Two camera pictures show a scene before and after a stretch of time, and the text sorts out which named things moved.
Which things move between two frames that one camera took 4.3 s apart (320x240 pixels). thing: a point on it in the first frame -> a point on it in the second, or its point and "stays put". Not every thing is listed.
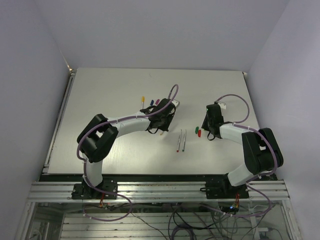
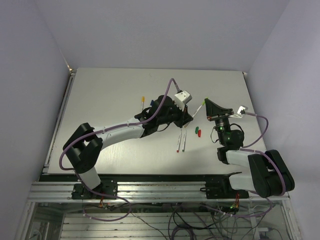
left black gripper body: x=166 y=122 -> x=180 y=119
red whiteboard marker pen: x=179 y=141 stays put
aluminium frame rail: x=162 y=192 stays put
